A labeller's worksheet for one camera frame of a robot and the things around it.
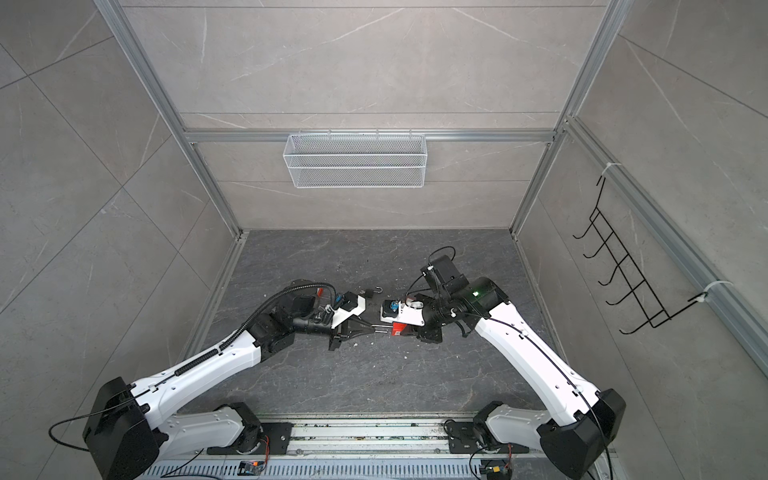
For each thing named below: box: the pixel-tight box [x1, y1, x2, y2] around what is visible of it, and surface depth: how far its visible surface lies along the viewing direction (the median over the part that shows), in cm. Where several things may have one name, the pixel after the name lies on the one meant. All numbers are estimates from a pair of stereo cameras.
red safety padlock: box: [391, 322, 407, 336], surface depth 69 cm
